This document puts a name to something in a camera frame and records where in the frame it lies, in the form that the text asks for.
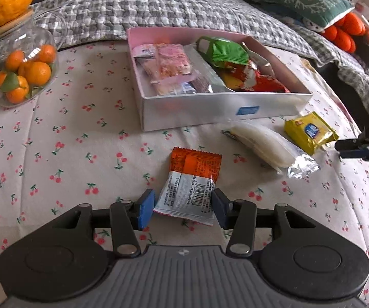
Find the yellow foil biscuit packet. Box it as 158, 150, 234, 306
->
284, 112, 338, 156

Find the orange white wafer packet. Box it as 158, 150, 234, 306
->
154, 147, 222, 226

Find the clear white cracker packet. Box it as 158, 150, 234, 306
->
221, 122, 320, 179

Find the red candy packet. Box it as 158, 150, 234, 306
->
242, 74, 290, 93
226, 60, 258, 86

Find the gold foil snack bar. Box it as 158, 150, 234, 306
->
218, 70, 244, 91

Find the grey white long snack bar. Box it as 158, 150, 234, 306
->
184, 45, 233, 93

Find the clear rice cracker packet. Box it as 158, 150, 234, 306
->
150, 81, 196, 96

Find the pink crispy rice packet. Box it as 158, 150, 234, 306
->
131, 42, 201, 88

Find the green snack packet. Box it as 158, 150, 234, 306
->
196, 36, 249, 68

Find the cherry print tablecloth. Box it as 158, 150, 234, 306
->
0, 42, 369, 302

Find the orange plush toy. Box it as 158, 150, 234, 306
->
322, 12, 366, 54

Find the pink silver cardboard box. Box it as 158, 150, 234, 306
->
127, 27, 312, 131

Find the green embroidered pillow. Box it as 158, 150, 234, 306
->
253, 0, 354, 30

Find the glass jar with small oranges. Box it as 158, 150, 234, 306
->
0, 9, 67, 108

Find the grey checkered blanket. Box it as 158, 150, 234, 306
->
32, 0, 369, 116

